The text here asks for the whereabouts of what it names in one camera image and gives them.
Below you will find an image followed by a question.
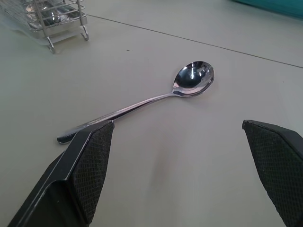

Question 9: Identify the teal plastic box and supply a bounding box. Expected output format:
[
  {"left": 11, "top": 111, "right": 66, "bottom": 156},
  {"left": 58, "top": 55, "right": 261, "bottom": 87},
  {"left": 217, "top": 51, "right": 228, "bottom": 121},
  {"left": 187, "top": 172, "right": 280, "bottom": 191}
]
[{"left": 246, "top": 0, "right": 303, "bottom": 19}]

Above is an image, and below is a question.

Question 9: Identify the clear plastic sheet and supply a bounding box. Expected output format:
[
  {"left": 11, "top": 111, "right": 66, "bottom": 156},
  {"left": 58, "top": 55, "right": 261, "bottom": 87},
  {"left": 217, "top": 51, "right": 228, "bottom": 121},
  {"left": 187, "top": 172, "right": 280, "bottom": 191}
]
[{"left": 0, "top": 0, "right": 52, "bottom": 48}]

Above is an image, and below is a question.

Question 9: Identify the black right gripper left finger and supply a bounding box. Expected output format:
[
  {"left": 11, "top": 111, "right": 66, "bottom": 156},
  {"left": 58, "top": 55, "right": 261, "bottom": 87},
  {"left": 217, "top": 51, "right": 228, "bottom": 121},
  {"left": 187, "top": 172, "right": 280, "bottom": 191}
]
[{"left": 7, "top": 120, "right": 116, "bottom": 227}]

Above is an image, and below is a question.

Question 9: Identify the chrome wire cutlery holder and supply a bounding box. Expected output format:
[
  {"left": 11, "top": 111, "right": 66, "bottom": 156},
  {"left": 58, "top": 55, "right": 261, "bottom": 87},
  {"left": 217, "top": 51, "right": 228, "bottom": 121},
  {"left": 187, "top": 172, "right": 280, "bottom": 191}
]
[{"left": 20, "top": 0, "right": 90, "bottom": 54}]

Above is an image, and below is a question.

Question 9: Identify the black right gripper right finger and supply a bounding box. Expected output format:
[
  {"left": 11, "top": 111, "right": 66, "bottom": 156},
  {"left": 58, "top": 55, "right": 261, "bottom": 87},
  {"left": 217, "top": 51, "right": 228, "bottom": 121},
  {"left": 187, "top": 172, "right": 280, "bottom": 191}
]
[{"left": 242, "top": 119, "right": 303, "bottom": 227}]

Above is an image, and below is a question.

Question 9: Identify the silver metal spoon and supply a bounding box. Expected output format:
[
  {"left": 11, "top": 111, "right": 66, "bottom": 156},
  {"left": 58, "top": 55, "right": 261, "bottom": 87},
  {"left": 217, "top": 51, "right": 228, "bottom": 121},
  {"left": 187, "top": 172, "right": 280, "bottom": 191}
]
[{"left": 56, "top": 60, "right": 215, "bottom": 145}]

